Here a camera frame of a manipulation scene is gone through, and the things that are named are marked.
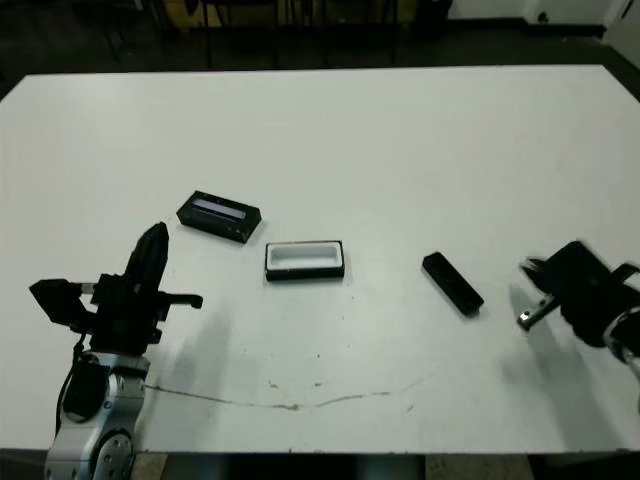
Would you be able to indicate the black box lid silver stripe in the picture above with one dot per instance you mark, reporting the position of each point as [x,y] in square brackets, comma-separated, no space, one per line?
[220,220]

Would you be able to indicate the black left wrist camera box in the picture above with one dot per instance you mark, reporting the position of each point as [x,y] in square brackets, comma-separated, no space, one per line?
[55,300]

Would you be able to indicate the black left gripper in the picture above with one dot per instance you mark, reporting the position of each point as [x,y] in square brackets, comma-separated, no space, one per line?
[125,325]

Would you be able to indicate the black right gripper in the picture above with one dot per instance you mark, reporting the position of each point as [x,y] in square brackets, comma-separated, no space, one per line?
[585,295]

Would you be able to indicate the black box base white insert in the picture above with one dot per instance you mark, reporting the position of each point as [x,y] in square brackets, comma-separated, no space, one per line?
[305,274]

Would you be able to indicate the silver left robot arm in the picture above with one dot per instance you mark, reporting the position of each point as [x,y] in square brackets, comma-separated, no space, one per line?
[90,440]

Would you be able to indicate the black mesh chair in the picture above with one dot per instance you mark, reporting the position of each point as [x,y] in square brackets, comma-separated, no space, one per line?
[208,45]

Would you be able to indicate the black waste bin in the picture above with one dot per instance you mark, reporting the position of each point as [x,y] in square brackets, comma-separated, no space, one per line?
[435,17]

